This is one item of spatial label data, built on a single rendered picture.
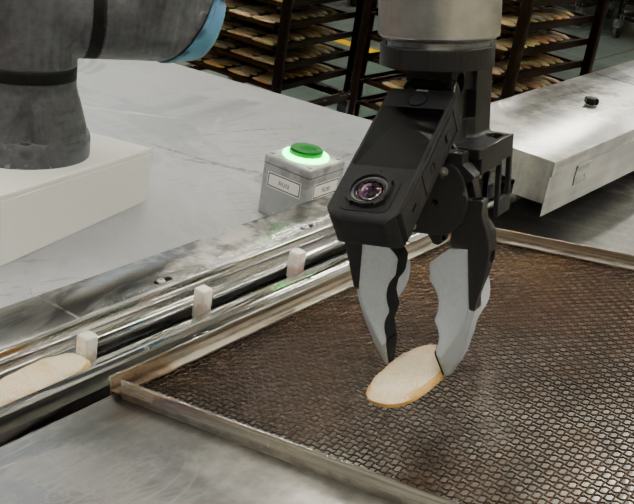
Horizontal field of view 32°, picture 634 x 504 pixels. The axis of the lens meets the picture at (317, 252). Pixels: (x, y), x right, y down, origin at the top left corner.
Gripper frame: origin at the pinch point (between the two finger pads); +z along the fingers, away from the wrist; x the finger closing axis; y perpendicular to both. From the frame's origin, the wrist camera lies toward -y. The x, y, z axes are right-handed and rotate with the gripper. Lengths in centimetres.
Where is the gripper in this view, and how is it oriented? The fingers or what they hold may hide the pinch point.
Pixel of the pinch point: (413, 353)
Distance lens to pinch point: 73.3
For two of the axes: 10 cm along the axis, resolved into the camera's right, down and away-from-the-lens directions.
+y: 4.9, -2.7, 8.3
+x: -8.7, -1.5, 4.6
